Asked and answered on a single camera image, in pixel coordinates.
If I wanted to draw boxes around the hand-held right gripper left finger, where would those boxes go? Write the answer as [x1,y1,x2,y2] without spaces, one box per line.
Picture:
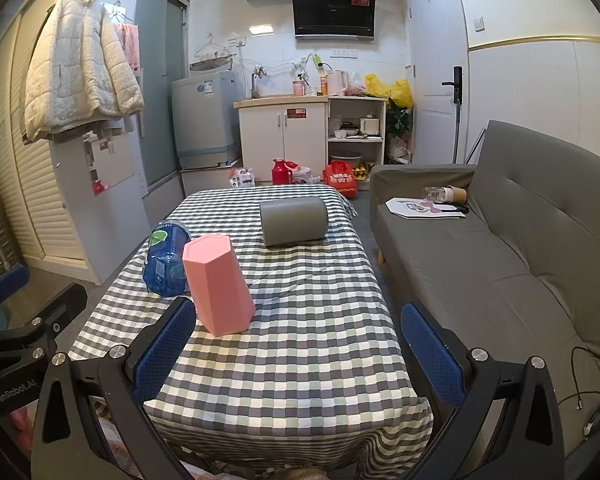
[30,297,198,480]

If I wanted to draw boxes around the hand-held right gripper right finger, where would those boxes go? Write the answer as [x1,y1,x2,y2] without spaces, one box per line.
[400,302,567,480]

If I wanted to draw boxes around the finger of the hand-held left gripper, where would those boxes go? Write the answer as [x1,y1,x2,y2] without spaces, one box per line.
[0,264,32,333]
[0,282,89,362]

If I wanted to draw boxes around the pink hexagonal cup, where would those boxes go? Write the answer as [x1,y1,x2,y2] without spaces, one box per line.
[182,235,257,337]

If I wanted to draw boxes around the grey cylindrical cup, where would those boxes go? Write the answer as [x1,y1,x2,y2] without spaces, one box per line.
[259,196,329,247]

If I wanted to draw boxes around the louvered wardrobe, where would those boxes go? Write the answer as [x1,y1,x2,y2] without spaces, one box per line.
[0,0,103,286]

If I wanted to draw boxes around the blue water bottle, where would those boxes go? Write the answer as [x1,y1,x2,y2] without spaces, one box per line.
[142,219,193,297]

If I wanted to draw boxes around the grey sofa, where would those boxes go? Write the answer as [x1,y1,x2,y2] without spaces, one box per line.
[369,120,600,466]

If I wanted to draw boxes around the checkered tablecloth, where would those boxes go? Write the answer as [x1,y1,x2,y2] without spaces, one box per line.
[67,184,433,472]

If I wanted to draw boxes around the white printed board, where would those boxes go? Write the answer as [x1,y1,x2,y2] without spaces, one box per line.
[385,197,467,221]

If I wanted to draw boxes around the white printed bag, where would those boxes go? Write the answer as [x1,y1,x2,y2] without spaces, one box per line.
[228,167,257,189]

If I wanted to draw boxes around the red shopping bag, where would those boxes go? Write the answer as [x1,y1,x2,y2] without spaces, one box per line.
[322,160,364,198]

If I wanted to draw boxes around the red thermos jug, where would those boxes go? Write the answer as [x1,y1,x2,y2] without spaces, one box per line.
[272,158,299,186]

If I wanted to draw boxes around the white puffer jacket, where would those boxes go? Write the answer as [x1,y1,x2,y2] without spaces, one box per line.
[22,0,146,143]

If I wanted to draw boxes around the white open shelf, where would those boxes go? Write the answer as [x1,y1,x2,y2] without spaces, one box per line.
[326,95,387,171]

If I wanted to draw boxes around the green potted plant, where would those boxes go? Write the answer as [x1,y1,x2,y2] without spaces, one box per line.
[386,97,415,166]

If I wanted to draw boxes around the grey washing machine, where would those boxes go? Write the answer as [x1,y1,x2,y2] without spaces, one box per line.
[170,71,242,170]

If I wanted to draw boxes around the white kitchen cabinet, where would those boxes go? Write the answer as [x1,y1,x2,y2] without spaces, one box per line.
[233,96,329,187]

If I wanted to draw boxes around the frosted glass door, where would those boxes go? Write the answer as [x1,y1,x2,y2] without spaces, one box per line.
[134,0,189,196]

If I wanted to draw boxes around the yellow plastic bag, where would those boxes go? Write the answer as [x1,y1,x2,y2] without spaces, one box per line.
[365,74,414,109]

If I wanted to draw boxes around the pink hanging clothes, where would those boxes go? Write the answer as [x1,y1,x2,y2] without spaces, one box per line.
[112,22,141,68]

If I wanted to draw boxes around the metal faucet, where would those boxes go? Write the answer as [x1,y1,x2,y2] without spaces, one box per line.
[251,66,269,99]

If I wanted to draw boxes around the metal basin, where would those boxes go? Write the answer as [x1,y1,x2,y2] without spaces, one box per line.
[189,57,233,73]

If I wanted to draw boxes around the white electric kettle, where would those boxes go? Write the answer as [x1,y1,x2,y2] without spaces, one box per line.
[327,69,350,97]

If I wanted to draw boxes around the white door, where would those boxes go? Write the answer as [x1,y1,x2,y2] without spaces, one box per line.
[407,0,469,166]

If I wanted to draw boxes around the black range hood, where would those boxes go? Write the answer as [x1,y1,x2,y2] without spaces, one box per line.
[286,0,379,41]

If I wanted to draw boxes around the black cable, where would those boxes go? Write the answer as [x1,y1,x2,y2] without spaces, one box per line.
[557,346,600,441]

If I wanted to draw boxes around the black door lock handle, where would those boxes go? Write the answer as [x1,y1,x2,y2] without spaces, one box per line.
[442,66,464,104]

